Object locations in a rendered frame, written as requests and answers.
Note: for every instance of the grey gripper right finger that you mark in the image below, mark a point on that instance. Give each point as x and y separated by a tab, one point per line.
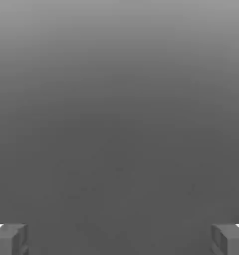
231	240

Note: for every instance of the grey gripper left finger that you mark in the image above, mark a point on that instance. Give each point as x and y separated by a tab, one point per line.
8	240

